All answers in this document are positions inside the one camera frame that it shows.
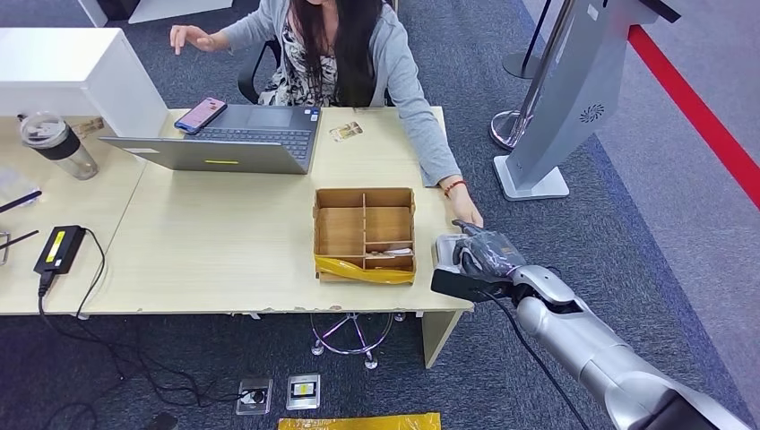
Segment person's left hand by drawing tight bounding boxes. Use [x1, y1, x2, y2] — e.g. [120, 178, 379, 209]
[447, 185, 486, 230]

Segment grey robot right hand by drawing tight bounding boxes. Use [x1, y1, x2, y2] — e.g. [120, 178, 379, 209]
[450, 219, 530, 284]

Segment person's right hand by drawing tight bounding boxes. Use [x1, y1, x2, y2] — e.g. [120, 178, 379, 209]
[168, 24, 219, 57]

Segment grey card reader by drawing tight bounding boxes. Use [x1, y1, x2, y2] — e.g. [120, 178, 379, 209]
[433, 232, 473, 273]

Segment small brown card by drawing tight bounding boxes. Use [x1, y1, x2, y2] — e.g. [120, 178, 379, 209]
[74, 116, 107, 138]

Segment person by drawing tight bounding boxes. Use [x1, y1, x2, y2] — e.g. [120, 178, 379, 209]
[168, 0, 486, 230]

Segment pink smartphone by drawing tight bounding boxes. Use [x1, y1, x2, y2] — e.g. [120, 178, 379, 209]
[173, 96, 229, 136]

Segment white cards in box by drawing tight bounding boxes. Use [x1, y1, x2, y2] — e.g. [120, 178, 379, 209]
[367, 246, 416, 260]

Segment wooden divided box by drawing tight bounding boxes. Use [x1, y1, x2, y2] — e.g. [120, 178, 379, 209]
[313, 187, 418, 286]

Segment grey laptop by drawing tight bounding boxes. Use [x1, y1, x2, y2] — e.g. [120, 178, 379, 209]
[98, 104, 324, 176]

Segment white box partition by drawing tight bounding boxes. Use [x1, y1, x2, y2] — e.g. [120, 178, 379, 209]
[0, 27, 169, 139]

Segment chrome stool base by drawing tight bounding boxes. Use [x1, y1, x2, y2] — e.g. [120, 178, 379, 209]
[309, 312, 409, 371]

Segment grey kiosk stand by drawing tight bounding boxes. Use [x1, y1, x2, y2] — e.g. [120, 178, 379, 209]
[493, 0, 684, 203]

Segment clear tumbler with black sleeve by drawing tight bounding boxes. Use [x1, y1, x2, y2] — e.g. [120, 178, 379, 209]
[17, 110, 101, 182]

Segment beige side desk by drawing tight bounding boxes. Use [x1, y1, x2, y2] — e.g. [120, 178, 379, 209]
[0, 115, 151, 316]

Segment yellow plastic sheet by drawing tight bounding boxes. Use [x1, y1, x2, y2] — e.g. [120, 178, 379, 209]
[277, 412, 443, 430]

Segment clear plastic bag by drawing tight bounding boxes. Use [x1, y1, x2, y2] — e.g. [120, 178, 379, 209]
[0, 163, 41, 206]

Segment floor socket plate yellow label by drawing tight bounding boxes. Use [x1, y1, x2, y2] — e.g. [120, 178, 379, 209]
[285, 372, 323, 412]

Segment black pen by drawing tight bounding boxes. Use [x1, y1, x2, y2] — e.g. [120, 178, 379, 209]
[0, 189, 44, 215]

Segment black power adapter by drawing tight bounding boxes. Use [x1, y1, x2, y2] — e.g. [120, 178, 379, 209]
[32, 224, 89, 276]

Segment thin black stick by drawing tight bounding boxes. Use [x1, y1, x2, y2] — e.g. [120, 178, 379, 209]
[0, 229, 41, 251]

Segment floor socket with plug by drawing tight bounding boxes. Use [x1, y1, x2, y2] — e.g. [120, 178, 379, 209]
[235, 377, 275, 417]

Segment black and white wrist camera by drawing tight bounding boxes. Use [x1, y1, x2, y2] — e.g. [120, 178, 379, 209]
[429, 265, 519, 305]

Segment chrome stanchion post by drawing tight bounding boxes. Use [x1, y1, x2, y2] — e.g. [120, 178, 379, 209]
[488, 0, 578, 152]

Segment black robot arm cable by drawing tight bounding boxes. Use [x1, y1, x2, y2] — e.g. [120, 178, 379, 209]
[479, 289, 592, 430]

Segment black stanchion post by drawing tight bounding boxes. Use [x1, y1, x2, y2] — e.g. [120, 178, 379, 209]
[502, 0, 555, 81]

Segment black power cable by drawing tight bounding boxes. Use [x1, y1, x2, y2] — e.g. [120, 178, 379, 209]
[36, 228, 263, 430]

